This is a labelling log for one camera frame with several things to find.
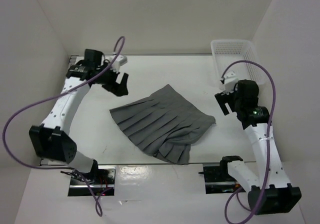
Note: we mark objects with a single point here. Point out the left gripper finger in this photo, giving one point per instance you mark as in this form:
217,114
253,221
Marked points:
122,89
112,88

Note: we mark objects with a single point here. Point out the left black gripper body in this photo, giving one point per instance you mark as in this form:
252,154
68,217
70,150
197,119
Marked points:
109,76

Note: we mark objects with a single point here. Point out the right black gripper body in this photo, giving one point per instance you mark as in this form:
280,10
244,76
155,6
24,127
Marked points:
234,101

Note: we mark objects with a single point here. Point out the grey pleated skirt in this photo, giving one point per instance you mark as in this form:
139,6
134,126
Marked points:
163,125

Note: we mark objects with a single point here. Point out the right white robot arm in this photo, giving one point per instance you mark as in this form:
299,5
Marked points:
271,191

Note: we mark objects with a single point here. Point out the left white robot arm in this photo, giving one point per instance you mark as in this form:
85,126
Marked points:
51,138

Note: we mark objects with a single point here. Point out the white perforated plastic basket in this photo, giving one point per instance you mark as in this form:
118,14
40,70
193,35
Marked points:
227,51

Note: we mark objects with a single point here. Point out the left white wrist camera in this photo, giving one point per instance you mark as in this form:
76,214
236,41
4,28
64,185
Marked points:
119,61

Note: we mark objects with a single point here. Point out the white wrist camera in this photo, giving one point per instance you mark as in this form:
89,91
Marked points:
119,61
228,82

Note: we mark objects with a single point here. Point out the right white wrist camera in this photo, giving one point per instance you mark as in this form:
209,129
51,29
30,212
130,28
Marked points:
228,82

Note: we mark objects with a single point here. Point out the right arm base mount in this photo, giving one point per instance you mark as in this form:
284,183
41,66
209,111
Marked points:
217,180

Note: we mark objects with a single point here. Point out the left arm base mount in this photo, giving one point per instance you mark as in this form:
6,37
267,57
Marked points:
104,184

